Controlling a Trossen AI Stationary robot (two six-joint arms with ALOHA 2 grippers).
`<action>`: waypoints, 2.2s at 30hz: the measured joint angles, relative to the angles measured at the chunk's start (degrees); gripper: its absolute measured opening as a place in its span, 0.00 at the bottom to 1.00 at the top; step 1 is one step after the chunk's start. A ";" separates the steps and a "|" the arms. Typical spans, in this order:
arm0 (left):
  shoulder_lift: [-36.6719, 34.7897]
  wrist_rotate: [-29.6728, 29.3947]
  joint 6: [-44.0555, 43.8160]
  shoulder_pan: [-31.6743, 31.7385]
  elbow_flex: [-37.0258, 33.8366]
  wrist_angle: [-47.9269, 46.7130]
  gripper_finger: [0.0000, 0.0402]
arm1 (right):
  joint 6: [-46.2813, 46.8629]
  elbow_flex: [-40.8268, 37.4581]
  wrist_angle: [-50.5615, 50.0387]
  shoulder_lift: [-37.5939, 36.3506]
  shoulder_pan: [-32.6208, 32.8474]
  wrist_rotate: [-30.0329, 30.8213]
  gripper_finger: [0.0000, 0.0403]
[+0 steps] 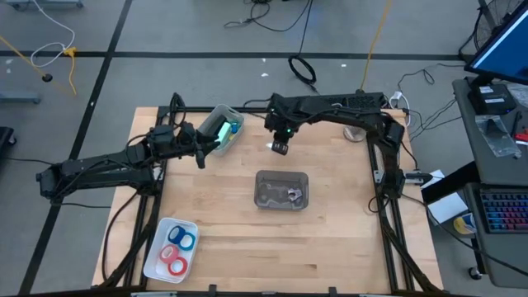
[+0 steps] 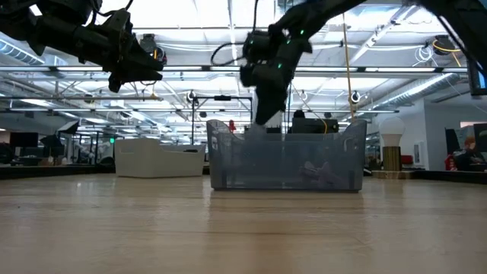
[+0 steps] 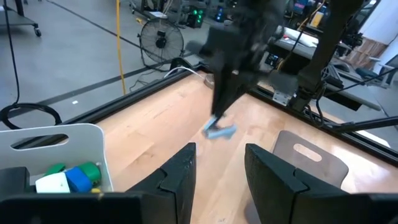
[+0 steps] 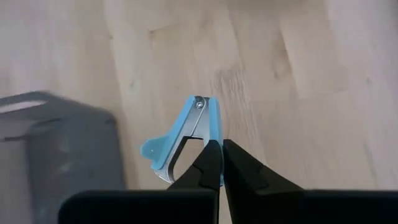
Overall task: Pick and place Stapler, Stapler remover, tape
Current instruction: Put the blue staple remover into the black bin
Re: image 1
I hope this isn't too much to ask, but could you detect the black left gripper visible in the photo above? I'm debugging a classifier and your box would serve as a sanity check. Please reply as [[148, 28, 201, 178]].
[[174, 120, 222, 171]]

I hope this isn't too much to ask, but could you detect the mint green stapler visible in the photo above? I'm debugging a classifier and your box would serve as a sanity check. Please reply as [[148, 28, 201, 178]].
[[216, 121, 233, 148]]

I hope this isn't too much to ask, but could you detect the light blue tape roll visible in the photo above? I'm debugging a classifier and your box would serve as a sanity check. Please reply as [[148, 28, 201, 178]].
[[177, 233, 196, 252]]

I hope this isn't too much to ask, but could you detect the pink tape roll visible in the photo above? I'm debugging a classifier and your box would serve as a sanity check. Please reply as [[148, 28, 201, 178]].
[[158, 244, 180, 265]]

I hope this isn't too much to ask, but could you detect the red tape roll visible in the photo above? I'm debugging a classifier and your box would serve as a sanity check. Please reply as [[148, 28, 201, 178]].
[[167, 257, 189, 277]]

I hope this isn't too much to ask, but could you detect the light grey plastic bin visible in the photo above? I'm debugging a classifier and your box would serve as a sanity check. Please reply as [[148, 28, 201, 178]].
[[196, 103, 245, 157]]

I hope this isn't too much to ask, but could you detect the dark translucent plastic bin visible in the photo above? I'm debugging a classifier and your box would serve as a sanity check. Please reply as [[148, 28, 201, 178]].
[[253, 169, 309, 211]]

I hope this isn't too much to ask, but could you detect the white bulb table lamp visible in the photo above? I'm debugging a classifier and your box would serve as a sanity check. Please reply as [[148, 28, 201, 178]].
[[342, 125, 368, 144]]

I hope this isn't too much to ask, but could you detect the black power strip box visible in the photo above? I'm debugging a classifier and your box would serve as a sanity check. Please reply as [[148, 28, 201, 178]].
[[329, 92, 385, 111]]

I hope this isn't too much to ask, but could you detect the white plastic tray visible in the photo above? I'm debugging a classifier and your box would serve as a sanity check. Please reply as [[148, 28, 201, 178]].
[[142, 217, 200, 285]]

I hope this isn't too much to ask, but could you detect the white paper pad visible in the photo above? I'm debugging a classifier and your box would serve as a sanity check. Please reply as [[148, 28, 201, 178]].
[[427, 191, 470, 226]]

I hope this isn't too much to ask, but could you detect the grey desk cart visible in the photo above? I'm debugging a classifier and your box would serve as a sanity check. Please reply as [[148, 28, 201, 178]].
[[451, 76, 528, 290]]

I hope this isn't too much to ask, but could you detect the black mini computer box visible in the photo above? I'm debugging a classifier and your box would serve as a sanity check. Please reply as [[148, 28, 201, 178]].
[[468, 82, 516, 116]]

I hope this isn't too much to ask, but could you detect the clear plastic bag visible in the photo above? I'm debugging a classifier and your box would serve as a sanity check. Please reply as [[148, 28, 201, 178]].
[[474, 114, 521, 158]]

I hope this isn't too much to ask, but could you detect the black floor fan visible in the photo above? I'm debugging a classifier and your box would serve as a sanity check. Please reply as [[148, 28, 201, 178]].
[[457, 0, 525, 63]]

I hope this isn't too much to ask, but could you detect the blue screen computer monitor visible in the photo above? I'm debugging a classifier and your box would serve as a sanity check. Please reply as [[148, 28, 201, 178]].
[[464, 0, 528, 86]]

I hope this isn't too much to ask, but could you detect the backlit colourful keyboard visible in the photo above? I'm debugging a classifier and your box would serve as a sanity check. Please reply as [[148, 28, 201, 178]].
[[480, 191, 528, 234]]

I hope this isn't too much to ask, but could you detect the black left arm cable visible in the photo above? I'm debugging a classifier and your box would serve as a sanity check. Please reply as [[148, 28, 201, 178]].
[[170, 92, 187, 127]]

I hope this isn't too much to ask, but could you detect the coiled black cable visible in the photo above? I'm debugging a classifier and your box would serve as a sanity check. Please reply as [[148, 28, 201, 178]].
[[287, 55, 318, 92]]

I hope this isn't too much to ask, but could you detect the black hanging cable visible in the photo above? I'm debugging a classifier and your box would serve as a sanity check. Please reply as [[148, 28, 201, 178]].
[[297, 0, 314, 58]]

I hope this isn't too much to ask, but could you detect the black floor cable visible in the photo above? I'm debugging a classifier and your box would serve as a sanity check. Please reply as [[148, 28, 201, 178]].
[[224, 0, 313, 33]]

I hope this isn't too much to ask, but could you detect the white plug with cable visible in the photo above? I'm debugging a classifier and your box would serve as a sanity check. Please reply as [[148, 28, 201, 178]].
[[387, 91, 412, 127]]

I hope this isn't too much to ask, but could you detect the yellow hanging cable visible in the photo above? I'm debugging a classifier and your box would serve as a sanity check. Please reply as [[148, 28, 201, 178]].
[[360, 0, 391, 92]]

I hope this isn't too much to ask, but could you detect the thin black cable bundle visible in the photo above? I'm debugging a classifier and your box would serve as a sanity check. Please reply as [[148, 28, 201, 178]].
[[398, 61, 465, 141]]

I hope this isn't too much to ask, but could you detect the yellow floor cable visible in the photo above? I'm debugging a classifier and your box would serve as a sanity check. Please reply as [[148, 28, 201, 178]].
[[0, 35, 78, 97]]

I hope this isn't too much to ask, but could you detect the white floor cable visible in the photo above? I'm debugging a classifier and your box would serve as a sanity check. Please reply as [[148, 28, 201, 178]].
[[29, 0, 76, 69]]

